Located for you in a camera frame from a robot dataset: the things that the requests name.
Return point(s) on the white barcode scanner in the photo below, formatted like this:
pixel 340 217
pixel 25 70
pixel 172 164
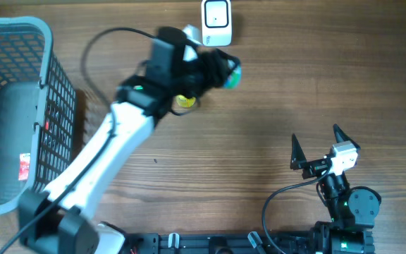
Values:
pixel 217 25

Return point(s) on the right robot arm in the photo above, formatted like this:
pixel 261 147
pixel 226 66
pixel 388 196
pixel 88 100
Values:
pixel 352 209

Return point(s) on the grey plastic shopping basket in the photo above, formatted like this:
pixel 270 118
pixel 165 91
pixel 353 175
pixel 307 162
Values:
pixel 37 108

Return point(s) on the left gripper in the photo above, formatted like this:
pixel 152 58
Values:
pixel 211 68

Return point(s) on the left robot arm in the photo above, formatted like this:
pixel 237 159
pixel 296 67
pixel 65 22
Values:
pixel 59 218

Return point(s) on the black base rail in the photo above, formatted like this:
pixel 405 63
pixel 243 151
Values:
pixel 280 242

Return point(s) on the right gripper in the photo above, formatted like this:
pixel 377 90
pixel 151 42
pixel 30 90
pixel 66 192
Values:
pixel 299 159

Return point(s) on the yellow lidded jar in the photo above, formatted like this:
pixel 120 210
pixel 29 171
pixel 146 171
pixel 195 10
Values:
pixel 185 102

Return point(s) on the red tissue packet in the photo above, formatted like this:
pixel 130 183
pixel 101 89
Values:
pixel 24 167

